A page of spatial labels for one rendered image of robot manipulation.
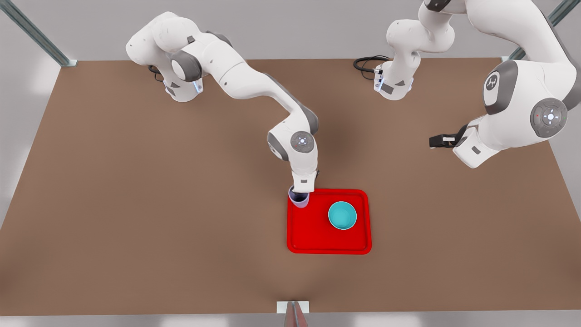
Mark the lavender cup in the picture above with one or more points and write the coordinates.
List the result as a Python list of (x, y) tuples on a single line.
[(299, 204)]

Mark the teal bowl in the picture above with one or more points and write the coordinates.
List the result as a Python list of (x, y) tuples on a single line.
[(342, 215)]

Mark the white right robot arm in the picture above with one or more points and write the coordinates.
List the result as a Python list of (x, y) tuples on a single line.
[(254, 84)]

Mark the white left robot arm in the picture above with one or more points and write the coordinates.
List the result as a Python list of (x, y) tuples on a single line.
[(522, 95)]

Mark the red tray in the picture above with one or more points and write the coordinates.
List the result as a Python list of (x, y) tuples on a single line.
[(317, 236)]

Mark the silver frame post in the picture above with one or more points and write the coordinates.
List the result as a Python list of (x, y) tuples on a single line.
[(551, 20), (34, 32), (295, 313)]

